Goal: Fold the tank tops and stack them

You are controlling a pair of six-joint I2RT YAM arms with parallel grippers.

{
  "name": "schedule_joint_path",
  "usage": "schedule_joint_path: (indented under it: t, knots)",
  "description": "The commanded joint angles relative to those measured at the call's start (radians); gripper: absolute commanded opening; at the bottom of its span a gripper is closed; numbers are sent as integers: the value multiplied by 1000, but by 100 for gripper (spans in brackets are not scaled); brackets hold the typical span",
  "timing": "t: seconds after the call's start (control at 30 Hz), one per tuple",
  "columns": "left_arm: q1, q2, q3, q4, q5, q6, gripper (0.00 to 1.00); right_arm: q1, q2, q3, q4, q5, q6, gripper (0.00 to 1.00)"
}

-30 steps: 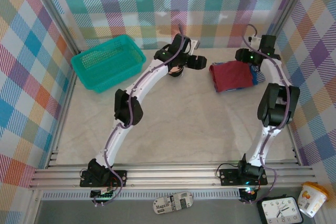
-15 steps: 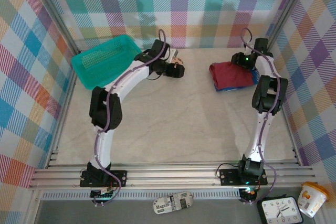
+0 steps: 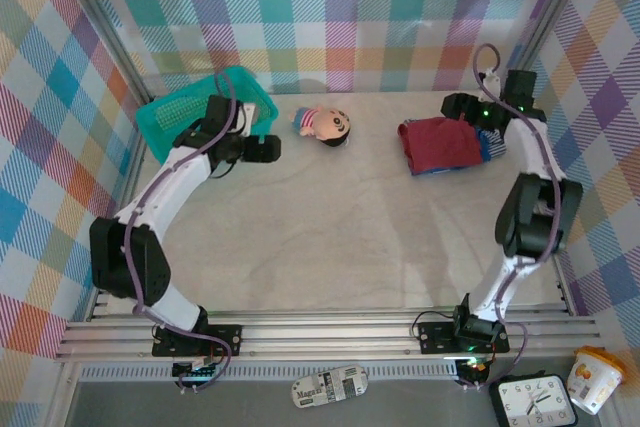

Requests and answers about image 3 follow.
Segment dark red tank top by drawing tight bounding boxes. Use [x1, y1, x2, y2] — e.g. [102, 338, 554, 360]
[398, 117, 484, 172]

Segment plain blue tank top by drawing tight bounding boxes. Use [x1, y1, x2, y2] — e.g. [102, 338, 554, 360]
[407, 129, 489, 177]

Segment teal plastic basket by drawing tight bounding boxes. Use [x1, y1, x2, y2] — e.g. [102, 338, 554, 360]
[135, 66, 280, 166]

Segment plush boy doll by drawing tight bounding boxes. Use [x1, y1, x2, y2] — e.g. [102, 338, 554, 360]
[288, 105, 352, 151]

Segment newspaper print pencil case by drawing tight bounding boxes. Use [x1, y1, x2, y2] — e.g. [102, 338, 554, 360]
[292, 365, 369, 409]

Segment white cup with yellow lid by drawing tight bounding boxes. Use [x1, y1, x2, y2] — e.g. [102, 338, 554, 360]
[567, 345, 627, 416]

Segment black square alarm clock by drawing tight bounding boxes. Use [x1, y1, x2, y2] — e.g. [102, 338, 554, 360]
[488, 374, 579, 427]

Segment aluminium frame post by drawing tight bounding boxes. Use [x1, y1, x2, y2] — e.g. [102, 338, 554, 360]
[49, 0, 154, 103]
[497, 0, 599, 98]

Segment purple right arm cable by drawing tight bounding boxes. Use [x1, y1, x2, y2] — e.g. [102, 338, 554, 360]
[457, 43, 564, 391]

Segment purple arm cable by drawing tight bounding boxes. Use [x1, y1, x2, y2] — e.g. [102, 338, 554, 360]
[122, 71, 240, 393]
[457, 43, 564, 391]

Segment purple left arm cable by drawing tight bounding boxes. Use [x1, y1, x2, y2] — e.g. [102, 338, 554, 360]
[122, 71, 240, 393]

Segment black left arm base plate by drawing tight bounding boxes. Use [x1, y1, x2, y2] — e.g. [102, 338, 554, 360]
[152, 324, 244, 359]

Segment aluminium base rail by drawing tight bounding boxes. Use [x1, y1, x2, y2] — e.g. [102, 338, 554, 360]
[54, 311, 606, 363]

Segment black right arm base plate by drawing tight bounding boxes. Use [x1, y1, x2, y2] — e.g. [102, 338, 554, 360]
[417, 320, 511, 354]

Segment slotted grey cable duct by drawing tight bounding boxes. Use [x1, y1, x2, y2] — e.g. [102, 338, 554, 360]
[79, 364, 459, 382]

